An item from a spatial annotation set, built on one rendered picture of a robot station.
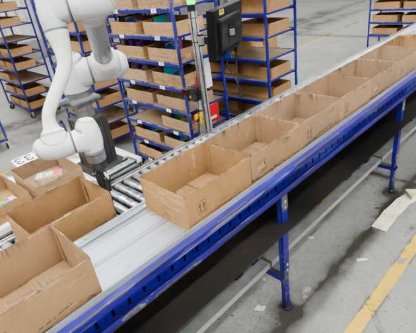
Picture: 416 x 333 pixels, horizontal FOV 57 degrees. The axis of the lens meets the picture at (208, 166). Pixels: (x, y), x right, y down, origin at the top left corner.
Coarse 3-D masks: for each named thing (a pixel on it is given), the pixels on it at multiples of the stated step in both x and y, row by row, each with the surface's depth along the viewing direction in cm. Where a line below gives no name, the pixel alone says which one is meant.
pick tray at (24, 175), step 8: (40, 160) 244; (56, 160) 249; (64, 160) 240; (16, 168) 235; (24, 168) 239; (32, 168) 242; (40, 168) 246; (48, 168) 248; (56, 168) 247; (64, 168) 246; (72, 168) 236; (80, 168) 224; (16, 176) 228; (24, 176) 240; (32, 176) 241; (56, 176) 237; (64, 176) 218; (72, 176) 221; (24, 184) 221; (32, 184) 232; (40, 184) 230; (48, 184) 212; (56, 184) 216; (32, 192) 216; (40, 192) 210
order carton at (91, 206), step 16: (80, 176) 198; (48, 192) 189; (64, 192) 195; (80, 192) 201; (96, 192) 191; (16, 208) 179; (32, 208) 185; (48, 208) 191; (64, 208) 197; (80, 208) 170; (96, 208) 177; (112, 208) 183; (16, 224) 167; (32, 224) 187; (64, 224) 166; (80, 224) 172; (96, 224) 179
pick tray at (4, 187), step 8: (0, 176) 229; (0, 184) 230; (8, 184) 227; (16, 184) 216; (0, 192) 228; (8, 192) 227; (16, 192) 222; (24, 192) 211; (0, 200) 219; (16, 200) 201; (24, 200) 204; (0, 208) 196; (8, 208) 199; (0, 216) 196; (0, 224) 198
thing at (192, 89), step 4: (184, 88) 253; (188, 88) 251; (192, 88) 252; (196, 88) 254; (184, 92) 251; (188, 92) 250; (192, 92) 252; (196, 92) 255; (192, 96) 256; (196, 96) 258
